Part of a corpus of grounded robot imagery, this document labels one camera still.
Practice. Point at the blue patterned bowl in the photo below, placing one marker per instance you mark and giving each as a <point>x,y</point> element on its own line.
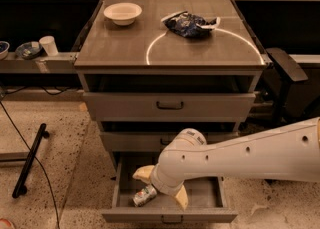
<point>29,50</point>

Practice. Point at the black office chair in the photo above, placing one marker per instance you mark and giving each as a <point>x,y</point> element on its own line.
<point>293,87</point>

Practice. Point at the white paper cup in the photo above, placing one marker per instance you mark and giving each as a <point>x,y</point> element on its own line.
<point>49,45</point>

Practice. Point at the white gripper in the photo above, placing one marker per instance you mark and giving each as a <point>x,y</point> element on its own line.
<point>162,181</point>

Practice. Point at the blue bowl at edge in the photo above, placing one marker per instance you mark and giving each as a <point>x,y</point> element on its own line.
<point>4,49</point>

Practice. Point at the grey side shelf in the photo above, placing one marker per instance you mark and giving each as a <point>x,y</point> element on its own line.
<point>63,63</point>

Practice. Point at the black bar on floor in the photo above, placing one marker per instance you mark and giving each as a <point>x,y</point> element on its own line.
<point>20,188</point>

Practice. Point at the bottom grey drawer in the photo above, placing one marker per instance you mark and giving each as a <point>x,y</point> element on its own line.
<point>206,200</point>

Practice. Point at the green white 7up can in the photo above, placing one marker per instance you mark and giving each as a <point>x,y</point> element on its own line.
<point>145,195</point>

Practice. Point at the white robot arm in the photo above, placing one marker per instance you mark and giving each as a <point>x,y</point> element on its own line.
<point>290,152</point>

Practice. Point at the crumpled blue chip bag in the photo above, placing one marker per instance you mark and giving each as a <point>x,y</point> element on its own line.
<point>188,25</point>

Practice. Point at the grey drawer cabinet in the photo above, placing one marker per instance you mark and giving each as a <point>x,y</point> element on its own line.
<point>148,47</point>

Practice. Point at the white paper bowl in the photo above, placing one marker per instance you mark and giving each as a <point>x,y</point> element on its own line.
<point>122,14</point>

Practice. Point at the top grey drawer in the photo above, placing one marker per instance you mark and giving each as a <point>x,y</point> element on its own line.
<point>168,98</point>

